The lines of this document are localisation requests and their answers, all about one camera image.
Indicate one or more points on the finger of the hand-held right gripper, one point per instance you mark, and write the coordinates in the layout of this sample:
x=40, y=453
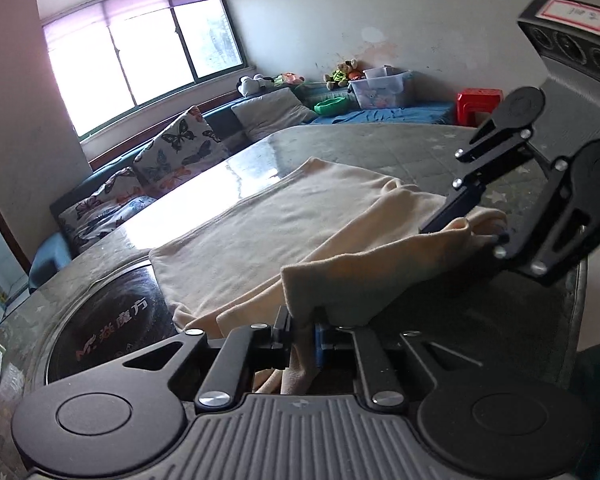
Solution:
x=535, y=250
x=460, y=205

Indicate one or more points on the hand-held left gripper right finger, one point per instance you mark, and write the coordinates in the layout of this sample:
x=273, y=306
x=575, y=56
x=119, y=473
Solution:
x=320, y=345

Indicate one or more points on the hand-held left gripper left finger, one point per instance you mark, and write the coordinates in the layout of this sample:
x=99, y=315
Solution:
x=281, y=332

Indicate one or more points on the cream garment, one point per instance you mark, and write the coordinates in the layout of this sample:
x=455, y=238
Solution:
x=260, y=230

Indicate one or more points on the tall red plastic stool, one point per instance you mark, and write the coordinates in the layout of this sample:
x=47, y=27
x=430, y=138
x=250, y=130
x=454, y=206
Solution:
x=475, y=105

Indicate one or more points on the blue sofa blanket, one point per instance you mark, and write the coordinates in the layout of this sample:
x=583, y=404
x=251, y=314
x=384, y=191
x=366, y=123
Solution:
x=405, y=112

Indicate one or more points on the clear plastic storage box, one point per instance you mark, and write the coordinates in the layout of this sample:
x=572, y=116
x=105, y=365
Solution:
x=380, y=90

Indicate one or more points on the green plastic bowl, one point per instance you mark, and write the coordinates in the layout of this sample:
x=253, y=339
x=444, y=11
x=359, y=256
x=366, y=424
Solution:
x=331, y=106

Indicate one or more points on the plush bear toys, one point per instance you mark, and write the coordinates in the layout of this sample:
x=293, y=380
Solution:
x=342, y=74

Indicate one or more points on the small butterfly print pillow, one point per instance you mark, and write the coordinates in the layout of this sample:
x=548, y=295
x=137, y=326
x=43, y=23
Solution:
x=100, y=200
x=115, y=227

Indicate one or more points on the large butterfly print pillow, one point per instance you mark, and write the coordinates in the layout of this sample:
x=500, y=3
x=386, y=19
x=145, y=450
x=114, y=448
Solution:
x=180, y=155

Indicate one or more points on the grey pillow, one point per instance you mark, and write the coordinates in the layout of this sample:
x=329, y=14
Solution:
x=270, y=112

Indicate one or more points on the green and orange toy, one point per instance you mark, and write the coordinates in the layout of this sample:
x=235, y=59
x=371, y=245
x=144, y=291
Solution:
x=290, y=79

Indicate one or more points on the black and white plush toy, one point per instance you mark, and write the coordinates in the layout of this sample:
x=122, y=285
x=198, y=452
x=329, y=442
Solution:
x=254, y=85

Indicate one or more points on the blue corner sofa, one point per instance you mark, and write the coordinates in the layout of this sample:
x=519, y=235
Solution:
x=47, y=260

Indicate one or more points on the window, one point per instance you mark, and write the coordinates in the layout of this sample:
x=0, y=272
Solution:
x=130, y=60

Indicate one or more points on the dark wooden door frame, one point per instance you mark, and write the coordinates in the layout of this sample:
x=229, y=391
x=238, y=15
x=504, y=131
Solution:
x=5, y=220

